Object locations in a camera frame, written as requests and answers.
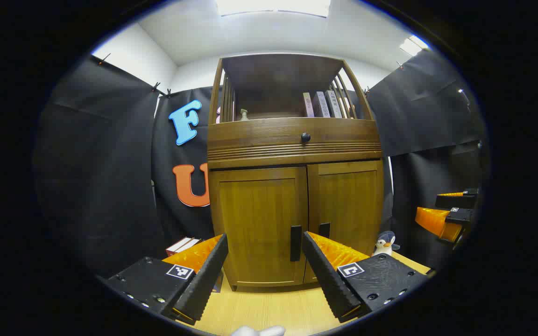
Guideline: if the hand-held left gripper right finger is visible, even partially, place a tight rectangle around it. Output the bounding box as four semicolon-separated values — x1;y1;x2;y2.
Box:
302;231;431;323

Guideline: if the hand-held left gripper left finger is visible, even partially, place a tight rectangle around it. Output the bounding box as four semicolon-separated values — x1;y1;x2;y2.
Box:
103;233;229;326

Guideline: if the wooden shoe cabinet door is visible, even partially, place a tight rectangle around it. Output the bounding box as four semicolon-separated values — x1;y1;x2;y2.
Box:
209;167;309;287
306;160;385;284

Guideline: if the wooden double-door shoe cabinet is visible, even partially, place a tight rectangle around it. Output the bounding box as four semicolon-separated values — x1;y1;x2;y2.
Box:
207;53;385;292

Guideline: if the wooden cabinet drawer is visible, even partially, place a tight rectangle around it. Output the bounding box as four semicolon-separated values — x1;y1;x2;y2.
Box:
207;118;382;161

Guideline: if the red book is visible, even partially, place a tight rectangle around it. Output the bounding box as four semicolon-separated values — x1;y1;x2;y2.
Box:
165;237;195;257

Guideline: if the penguin plush toy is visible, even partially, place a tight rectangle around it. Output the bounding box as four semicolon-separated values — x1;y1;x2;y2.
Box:
373;231;401;256

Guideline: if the black backdrop cloth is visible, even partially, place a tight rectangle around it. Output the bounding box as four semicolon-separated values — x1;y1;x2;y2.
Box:
33;49;489;280

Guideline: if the grey book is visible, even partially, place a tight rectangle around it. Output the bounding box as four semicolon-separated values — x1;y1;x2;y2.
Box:
312;91;331;118
324;90;343;119

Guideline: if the small ceiling light panel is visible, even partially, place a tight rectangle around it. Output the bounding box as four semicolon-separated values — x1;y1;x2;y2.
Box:
399;35;431;57

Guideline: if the large ceiling light panel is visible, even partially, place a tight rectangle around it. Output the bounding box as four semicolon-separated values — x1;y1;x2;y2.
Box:
216;0;331;18

